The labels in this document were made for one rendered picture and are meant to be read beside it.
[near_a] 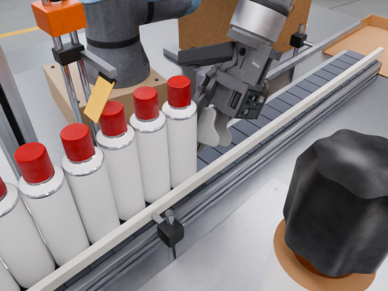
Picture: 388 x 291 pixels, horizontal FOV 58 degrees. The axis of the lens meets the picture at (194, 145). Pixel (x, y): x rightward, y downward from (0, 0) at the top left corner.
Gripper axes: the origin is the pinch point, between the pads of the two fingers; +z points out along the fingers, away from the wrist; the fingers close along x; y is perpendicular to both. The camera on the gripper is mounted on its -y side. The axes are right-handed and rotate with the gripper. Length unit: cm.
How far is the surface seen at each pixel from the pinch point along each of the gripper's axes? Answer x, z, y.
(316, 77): 40.7, -17.1, -2.0
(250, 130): 16.5, -3.2, 0.2
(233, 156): 5.7, -0.4, 4.8
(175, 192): -6.2, 5.8, 4.5
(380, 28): 88, -39, -8
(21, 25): 106, 47, -304
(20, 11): 117, 40, -338
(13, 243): -29.3, 10.7, 2.4
